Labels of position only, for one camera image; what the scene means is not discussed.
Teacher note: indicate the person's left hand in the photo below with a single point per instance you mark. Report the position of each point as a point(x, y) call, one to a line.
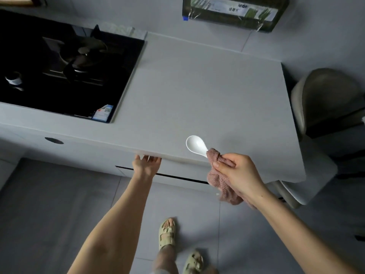
point(144, 168)

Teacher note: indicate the person's right hand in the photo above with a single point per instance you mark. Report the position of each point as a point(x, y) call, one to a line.
point(245, 176)

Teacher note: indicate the person's left fingers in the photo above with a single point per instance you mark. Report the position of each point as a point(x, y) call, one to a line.
point(147, 159)

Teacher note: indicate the person's right thumb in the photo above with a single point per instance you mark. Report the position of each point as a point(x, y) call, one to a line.
point(223, 167)

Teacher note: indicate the pink knitted dish cloth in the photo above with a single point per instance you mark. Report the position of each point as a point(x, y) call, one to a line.
point(216, 179)

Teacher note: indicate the white cabinet drawer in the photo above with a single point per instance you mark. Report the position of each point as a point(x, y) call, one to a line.
point(176, 171)

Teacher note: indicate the white ceramic spoon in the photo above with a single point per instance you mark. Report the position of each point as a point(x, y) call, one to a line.
point(195, 145)

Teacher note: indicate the person's right forearm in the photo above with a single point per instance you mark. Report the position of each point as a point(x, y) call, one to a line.
point(299, 239)

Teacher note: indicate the person's left forearm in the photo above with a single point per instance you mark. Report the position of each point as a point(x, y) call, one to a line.
point(114, 231)

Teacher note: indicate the blue white stove sticker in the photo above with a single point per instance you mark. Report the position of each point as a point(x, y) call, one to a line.
point(103, 113)

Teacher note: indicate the beige left sandal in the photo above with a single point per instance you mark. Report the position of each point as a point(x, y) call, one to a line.
point(167, 235)

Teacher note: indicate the beige sandal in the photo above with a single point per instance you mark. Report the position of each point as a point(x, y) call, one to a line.
point(167, 235)
point(194, 263)

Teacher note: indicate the beige right sandal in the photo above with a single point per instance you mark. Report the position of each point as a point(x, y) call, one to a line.
point(194, 263)

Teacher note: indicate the person's left leg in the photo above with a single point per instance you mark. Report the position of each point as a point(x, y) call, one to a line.
point(165, 261)

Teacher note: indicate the black stove burner grate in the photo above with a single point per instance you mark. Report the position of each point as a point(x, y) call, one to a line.
point(79, 54)

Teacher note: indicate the beige padded chair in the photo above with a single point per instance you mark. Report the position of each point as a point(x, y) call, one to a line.
point(328, 96)

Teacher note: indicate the black glass gas stove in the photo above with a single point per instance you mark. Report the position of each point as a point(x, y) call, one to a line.
point(34, 94)

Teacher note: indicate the silver stove control knob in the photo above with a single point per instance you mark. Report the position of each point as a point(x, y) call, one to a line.
point(13, 79)

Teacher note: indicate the green wall-mounted wrap box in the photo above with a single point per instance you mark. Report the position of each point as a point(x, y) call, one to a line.
point(236, 12)

